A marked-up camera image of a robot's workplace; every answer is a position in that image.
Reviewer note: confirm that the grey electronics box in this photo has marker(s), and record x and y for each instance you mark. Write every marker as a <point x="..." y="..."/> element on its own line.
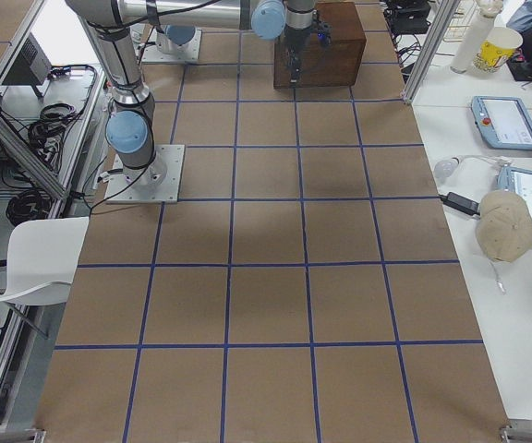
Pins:
<point x="31" y="68"/>

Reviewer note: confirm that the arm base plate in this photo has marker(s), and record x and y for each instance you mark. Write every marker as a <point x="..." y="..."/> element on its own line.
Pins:
<point x="150" y="53"/>
<point x="159" y="182"/>

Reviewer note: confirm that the yellow popcorn cup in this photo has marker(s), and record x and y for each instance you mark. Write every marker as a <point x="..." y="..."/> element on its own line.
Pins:
<point x="497" y="49"/>

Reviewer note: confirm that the white plastic chair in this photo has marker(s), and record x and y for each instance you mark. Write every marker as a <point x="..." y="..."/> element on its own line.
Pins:
<point x="42" y="259"/>

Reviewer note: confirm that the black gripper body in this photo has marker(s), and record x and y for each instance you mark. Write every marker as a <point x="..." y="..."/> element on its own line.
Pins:
<point x="293" y="42"/>

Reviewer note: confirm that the white light bulb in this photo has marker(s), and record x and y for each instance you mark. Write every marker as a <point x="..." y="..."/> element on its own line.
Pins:
<point x="445" y="168"/>

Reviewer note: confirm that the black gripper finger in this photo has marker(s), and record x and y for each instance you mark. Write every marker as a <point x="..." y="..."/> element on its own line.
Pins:
<point x="293" y="66"/>

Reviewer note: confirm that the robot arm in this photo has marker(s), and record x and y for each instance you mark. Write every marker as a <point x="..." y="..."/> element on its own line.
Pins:
<point x="108" y="25"/>
<point x="173" y="38"/>

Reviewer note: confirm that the dark wooden drawer box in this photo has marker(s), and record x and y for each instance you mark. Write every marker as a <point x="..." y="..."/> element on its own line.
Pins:
<point x="334" y="66"/>

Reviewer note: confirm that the beige cap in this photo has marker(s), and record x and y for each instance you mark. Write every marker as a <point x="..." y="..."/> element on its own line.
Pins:
<point x="504" y="231"/>

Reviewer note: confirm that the black adapter on desk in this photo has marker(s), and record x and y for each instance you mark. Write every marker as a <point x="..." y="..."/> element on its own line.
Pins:
<point x="462" y="204"/>

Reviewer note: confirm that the aluminium frame post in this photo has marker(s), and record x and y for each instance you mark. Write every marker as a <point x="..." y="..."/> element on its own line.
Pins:
<point x="437" y="29"/>

